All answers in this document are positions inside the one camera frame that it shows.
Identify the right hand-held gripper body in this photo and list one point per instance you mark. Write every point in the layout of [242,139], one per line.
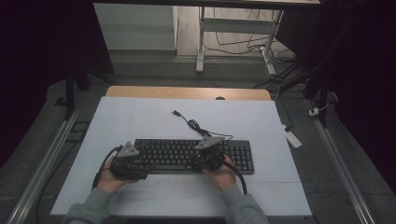
[211,158]

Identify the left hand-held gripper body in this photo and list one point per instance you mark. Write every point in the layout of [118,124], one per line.
[126,168]

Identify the person's right hand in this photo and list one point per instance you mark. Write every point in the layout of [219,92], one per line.
[222,177]

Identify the person's left hand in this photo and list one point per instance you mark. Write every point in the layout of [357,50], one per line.
[110,183]

